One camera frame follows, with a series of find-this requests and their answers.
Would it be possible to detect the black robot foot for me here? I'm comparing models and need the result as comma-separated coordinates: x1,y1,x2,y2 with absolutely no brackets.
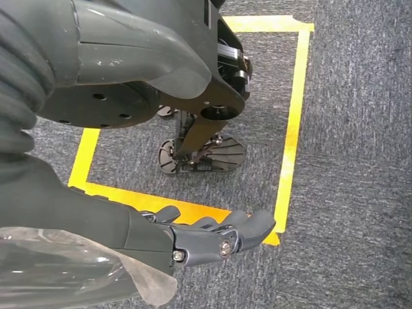
156,104,246,176

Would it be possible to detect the yellow floor tape square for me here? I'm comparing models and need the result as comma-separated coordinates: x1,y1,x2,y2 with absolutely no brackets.
67,15,315,247

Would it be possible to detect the clear plastic film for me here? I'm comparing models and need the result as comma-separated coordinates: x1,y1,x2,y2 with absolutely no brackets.
0,226,178,309

